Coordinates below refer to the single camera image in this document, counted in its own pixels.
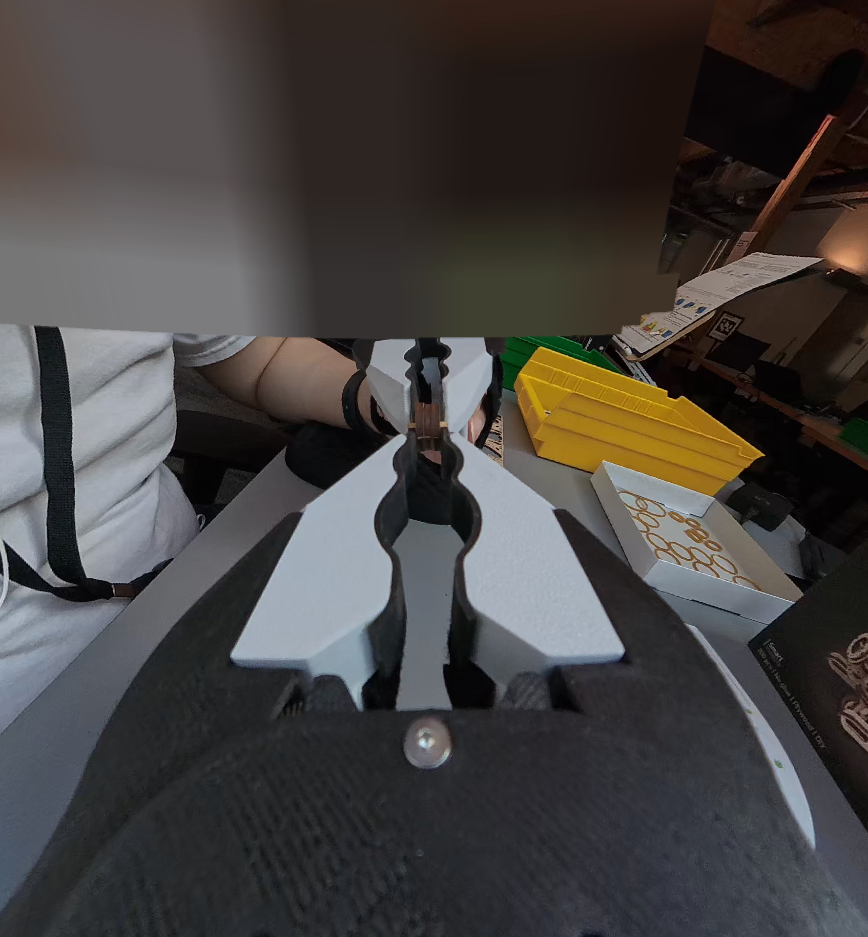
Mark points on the illustrated instruction booklet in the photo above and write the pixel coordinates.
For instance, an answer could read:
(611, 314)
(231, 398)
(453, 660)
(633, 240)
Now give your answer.
(771, 747)

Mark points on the black power adapter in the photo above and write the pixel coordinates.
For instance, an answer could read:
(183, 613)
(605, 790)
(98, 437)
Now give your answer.
(760, 506)

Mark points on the dark wooden disc assembly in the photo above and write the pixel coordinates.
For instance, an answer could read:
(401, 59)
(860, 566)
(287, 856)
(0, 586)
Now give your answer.
(428, 421)

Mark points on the plywood parts sheet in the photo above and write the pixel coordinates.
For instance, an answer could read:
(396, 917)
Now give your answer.
(494, 439)

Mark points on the person's left hand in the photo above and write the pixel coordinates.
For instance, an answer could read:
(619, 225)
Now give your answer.
(478, 423)

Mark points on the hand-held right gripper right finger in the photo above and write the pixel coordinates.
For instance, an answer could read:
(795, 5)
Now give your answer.
(544, 585)

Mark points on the white instruction sheet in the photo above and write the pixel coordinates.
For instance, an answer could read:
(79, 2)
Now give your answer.
(727, 285)

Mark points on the group of wooden rings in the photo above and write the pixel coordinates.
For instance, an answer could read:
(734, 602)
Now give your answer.
(683, 542)

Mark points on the person's left forearm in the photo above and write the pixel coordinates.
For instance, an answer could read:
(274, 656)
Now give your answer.
(302, 380)

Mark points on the black wristwatch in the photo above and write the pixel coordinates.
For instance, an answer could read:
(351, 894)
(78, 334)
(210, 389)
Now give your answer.
(353, 402)

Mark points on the black model kit box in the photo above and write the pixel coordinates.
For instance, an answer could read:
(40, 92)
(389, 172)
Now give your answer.
(829, 695)

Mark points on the person's white shirt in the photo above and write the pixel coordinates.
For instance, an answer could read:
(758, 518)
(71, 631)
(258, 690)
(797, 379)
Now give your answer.
(126, 468)

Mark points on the white cardboard tray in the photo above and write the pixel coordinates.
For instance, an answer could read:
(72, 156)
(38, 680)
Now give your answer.
(719, 593)

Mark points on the black mesh wrist rest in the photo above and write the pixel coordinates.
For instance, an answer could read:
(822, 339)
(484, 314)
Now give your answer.
(324, 454)

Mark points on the black and white marker tag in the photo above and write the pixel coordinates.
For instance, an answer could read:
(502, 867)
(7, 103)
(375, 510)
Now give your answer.
(728, 326)

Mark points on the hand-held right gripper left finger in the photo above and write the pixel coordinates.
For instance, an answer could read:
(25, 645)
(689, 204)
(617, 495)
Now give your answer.
(309, 585)

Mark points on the yellow storage bin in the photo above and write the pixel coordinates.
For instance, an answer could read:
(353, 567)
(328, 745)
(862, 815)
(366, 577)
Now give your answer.
(624, 432)

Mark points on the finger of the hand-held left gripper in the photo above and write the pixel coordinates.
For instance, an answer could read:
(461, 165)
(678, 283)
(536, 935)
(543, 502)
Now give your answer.
(388, 380)
(470, 373)

